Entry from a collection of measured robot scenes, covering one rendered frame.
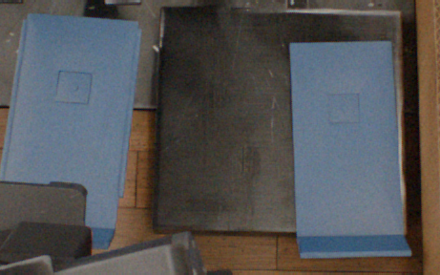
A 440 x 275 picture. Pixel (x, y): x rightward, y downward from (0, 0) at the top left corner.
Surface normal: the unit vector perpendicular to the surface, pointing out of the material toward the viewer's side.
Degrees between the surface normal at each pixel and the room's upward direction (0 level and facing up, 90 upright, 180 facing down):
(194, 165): 0
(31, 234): 64
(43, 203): 26
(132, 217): 0
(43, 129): 5
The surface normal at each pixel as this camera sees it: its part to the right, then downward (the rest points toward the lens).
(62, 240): 0.07, -0.98
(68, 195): -0.01, 0.19
